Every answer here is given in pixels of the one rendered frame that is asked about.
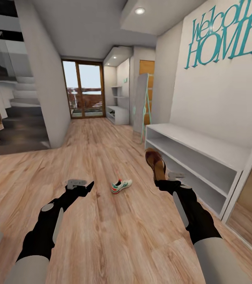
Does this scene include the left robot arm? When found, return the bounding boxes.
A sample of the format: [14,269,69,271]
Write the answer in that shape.
[5,179,94,284]

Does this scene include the sandal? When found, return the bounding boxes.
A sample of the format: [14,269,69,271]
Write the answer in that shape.
[145,148,166,181]

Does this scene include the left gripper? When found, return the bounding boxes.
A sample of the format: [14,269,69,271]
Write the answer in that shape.
[62,181,94,203]

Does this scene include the gym shoe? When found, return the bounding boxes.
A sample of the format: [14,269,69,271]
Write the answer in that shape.
[112,179,133,194]

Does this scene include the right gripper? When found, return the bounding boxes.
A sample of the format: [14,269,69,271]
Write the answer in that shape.
[155,180,181,193]

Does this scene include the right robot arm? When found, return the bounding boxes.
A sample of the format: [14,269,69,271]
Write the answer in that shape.
[155,172,252,284]

